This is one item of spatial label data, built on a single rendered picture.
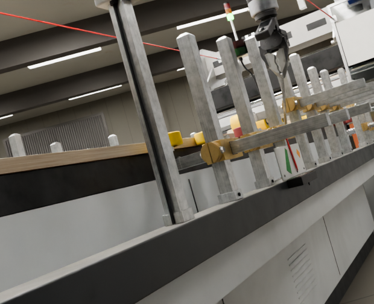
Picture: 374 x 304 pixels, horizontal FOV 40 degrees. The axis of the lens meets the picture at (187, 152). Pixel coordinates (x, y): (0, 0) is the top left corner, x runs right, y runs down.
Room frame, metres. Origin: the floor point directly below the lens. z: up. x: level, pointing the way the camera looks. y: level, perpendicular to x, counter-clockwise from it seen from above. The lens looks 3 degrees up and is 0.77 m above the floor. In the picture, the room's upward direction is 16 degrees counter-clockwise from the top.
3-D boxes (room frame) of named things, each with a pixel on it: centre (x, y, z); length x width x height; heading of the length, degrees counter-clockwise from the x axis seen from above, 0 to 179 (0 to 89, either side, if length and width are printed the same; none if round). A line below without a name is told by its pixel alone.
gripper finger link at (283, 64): (1.59, -0.37, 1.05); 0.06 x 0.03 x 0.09; 152
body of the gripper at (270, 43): (1.60, -0.36, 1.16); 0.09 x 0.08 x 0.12; 152
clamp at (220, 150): (1.25, -0.08, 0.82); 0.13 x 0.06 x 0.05; 152
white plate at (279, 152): (1.63, -0.31, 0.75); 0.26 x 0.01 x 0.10; 152
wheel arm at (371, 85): (2.14, -0.57, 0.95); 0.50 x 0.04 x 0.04; 62
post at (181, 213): (0.99, 0.05, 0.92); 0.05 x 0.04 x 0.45; 152
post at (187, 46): (1.23, -0.07, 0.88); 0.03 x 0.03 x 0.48; 62
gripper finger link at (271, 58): (1.61, -0.35, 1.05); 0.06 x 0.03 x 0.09; 152
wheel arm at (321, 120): (1.24, -0.13, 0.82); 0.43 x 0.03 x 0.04; 62
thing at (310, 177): (1.57, -0.33, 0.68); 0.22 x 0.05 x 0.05; 152
